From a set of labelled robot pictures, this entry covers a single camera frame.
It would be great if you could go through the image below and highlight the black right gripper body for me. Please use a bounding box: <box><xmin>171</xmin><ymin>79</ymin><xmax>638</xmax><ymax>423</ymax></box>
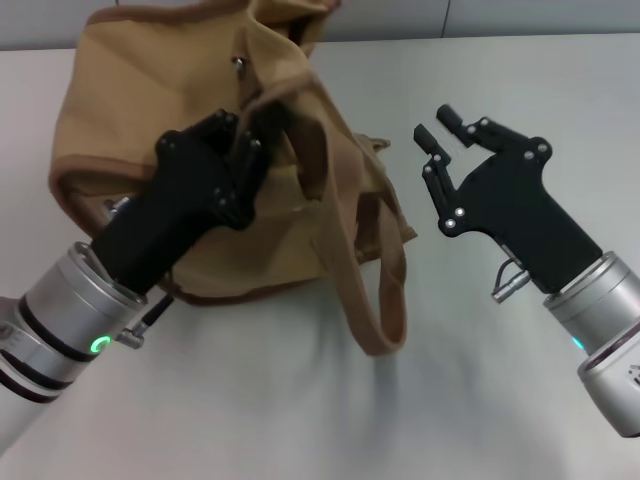
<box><xmin>437</xmin><ymin>134</ymin><xmax>604</xmax><ymax>296</ymax></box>

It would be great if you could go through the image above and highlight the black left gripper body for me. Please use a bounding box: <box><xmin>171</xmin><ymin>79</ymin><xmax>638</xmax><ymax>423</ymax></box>
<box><xmin>92</xmin><ymin>126</ymin><xmax>257</xmax><ymax>295</ymax></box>

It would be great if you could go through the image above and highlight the khaki canvas food bag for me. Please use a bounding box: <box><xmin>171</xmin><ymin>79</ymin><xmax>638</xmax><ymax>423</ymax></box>
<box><xmin>48</xmin><ymin>0</ymin><xmax>419</xmax><ymax>357</ymax></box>

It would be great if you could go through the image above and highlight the right wrist connector cable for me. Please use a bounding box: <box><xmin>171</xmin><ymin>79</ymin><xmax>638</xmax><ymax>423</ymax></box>
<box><xmin>491</xmin><ymin>258</ymin><xmax>532</xmax><ymax>304</ymax></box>

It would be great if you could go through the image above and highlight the wrist connector cable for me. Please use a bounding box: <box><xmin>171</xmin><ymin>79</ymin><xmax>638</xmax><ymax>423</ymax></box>
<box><xmin>102</xmin><ymin>195</ymin><xmax>175</xmax><ymax>347</ymax></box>
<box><xmin>491</xmin><ymin>258</ymin><xmax>532</xmax><ymax>304</ymax></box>

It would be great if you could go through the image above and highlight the left wrist connector cable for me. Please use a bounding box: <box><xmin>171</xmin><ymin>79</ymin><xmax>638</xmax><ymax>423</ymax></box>
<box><xmin>102</xmin><ymin>195</ymin><xmax>175</xmax><ymax>347</ymax></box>

